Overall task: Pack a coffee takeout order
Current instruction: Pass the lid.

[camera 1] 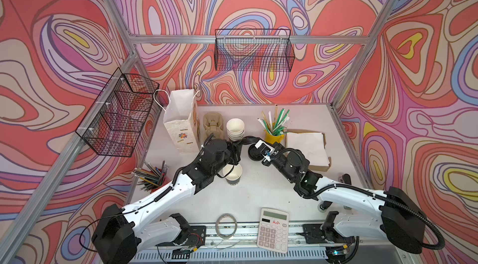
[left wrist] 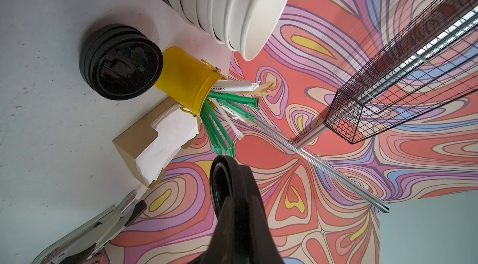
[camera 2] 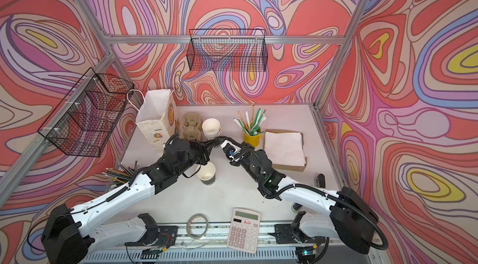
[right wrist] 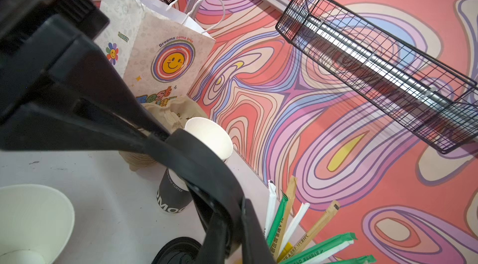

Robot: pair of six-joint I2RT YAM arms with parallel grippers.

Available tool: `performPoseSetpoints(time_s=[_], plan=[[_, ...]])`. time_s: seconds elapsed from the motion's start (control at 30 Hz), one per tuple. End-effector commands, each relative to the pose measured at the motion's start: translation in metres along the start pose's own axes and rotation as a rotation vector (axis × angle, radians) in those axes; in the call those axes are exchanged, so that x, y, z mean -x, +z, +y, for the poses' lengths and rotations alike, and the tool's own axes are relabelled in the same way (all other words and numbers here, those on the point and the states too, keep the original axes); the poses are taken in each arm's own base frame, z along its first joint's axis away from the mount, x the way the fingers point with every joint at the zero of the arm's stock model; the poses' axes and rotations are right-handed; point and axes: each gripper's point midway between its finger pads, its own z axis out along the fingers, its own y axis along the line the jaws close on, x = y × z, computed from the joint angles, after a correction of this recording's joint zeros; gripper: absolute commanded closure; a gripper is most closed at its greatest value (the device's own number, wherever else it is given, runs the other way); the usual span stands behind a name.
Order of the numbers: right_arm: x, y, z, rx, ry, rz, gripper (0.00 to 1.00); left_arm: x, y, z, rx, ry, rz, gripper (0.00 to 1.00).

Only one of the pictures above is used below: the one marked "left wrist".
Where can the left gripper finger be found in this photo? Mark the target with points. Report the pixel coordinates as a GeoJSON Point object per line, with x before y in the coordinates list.
{"type": "Point", "coordinates": [242, 234]}

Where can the white paper napkins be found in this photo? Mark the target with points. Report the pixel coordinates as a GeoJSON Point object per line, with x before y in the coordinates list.
{"type": "Point", "coordinates": [173, 129]}

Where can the bundle of wrapped straws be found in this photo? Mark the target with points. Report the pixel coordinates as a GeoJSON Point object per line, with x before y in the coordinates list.
{"type": "Point", "coordinates": [219, 109]}

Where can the brown napkin holder box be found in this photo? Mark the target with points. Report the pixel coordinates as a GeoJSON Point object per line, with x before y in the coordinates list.
{"type": "Point", "coordinates": [136, 138]}

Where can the silver black stapler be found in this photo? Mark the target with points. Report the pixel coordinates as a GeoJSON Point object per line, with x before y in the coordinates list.
{"type": "Point", "coordinates": [84, 244]}

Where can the yellow metal bucket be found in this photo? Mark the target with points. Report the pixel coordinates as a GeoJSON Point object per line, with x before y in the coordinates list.
{"type": "Point", "coordinates": [186, 79]}

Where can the stack of black cup lids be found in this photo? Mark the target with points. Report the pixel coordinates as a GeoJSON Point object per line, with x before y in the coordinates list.
{"type": "Point", "coordinates": [119, 62]}

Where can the aluminium frame rail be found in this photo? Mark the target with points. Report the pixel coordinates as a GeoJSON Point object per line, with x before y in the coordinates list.
{"type": "Point", "coordinates": [424, 129]}

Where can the black wire basket back wall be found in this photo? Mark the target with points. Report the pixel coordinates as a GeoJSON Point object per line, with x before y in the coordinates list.
{"type": "Point", "coordinates": [430, 63]}

